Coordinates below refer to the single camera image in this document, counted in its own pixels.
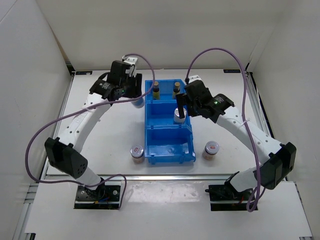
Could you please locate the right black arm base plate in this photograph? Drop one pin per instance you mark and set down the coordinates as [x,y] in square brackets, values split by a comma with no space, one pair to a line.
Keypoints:
[232,195]

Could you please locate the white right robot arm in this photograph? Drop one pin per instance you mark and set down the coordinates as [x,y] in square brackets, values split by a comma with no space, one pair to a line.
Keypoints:
[275,160]

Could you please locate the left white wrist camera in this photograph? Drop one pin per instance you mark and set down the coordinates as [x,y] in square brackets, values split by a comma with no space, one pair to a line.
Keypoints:
[132,61]

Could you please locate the yellow-label small brown bottle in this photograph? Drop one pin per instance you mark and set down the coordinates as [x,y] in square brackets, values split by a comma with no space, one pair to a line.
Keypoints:
[156,91]
[176,89]

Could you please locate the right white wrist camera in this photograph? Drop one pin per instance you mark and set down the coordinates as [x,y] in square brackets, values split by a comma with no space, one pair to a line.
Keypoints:
[192,78]

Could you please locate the blue-label silver-lid shaker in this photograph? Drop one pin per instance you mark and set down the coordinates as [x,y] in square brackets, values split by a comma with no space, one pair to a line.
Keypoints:
[176,117]
[139,103]

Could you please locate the right white-lid spice jar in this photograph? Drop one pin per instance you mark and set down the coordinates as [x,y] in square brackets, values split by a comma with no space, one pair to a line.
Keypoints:
[210,150]

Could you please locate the left white-lid spice jar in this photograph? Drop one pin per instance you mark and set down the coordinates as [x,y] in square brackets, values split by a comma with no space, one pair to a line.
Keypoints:
[137,154]

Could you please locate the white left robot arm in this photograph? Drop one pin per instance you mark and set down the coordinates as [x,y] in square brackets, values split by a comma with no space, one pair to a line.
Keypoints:
[64,151]

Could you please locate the white-lid spice jar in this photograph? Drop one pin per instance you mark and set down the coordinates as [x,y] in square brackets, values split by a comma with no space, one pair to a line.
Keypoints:
[210,150]
[137,154]

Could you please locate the blue three-compartment plastic bin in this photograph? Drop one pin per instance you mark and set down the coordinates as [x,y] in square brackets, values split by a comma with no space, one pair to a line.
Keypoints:
[166,141]

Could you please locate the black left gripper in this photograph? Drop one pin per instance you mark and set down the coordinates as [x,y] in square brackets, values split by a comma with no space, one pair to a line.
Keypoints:
[136,90]

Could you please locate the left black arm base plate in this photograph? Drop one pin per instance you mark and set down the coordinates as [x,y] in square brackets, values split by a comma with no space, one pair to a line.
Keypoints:
[110,197]

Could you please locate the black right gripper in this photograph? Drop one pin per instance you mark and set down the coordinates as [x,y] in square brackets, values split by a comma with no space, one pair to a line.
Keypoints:
[181,99]

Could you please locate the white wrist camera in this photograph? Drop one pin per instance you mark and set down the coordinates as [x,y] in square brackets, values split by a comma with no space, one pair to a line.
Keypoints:
[132,61]
[192,78]

